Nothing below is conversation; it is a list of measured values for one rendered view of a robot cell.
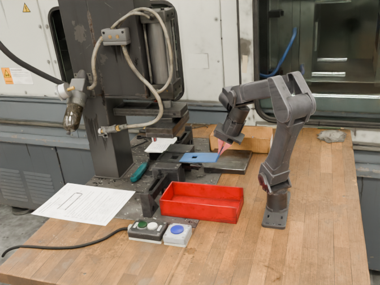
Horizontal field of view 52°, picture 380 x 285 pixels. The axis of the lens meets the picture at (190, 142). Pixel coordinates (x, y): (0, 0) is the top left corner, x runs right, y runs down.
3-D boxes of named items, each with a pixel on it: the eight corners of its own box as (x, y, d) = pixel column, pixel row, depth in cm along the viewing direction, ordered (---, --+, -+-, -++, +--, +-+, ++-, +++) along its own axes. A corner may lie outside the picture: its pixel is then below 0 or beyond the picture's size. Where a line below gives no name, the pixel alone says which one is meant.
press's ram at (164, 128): (177, 146, 132) (167, 59, 119) (109, 142, 140) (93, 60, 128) (192, 126, 147) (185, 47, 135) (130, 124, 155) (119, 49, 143)
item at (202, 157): (220, 162, 136) (219, 154, 135) (179, 162, 141) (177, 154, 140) (224, 153, 142) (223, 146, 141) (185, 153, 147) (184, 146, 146)
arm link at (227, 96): (212, 105, 136) (216, 76, 128) (233, 100, 139) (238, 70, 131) (229, 124, 128) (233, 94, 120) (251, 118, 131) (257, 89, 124)
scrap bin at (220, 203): (236, 224, 119) (236, 207, 116) (160, 215, 126) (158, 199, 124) (244, 202, 129) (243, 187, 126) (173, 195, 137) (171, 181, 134)
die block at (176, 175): (180, 189, 140) (177, 171, 137) (154, 187, 143) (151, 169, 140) (195, 163, 157) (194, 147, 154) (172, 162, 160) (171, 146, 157)
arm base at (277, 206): (260, 204, 113) (285, 207, 111) (270, 171, 130) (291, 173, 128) (261, 227, 116) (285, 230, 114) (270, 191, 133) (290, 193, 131)
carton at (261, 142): (268, 155, 159) (268, 138, 156) (210, 152, 167) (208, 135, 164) (272, 142, 170) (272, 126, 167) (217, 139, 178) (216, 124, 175)
